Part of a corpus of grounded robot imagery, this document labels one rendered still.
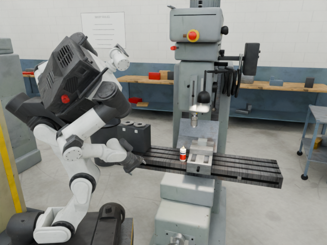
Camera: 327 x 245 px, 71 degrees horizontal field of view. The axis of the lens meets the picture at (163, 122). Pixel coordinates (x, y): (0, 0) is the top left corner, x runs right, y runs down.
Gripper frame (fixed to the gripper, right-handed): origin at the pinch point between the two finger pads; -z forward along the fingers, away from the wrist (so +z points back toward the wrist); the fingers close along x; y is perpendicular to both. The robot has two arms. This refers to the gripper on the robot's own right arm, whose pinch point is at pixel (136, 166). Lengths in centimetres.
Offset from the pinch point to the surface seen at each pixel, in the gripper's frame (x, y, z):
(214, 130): 61, 11, -49
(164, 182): 6.3, -9.3, -20.6
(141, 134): 13.9, 25.8, -12.2
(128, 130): 8.1, 35.0, -9.8
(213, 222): 13, -28, -108
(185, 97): 49, 11, 8
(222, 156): 49, -13, -40
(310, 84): 317, 85, -290
